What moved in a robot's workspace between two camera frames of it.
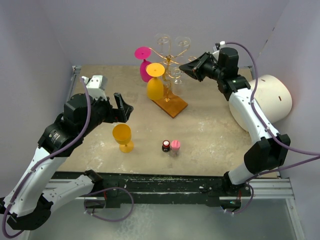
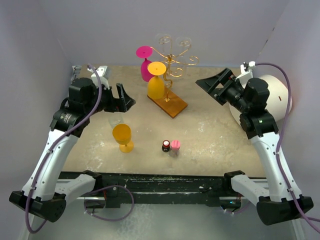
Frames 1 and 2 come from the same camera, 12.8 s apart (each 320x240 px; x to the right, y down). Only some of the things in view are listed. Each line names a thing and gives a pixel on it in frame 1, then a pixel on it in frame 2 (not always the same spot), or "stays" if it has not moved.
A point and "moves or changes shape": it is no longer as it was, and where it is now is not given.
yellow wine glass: [122, 134] stays
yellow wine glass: [155, 86] stays
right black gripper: [194, 68] to [209, 84]
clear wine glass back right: [183, 42] stays
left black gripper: [124, 109] to [114, 103]
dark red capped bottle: [166, 146] stays
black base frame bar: [227, 191] stays
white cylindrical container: [273, 96] stays
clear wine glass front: [177, 74] moves or changes shape
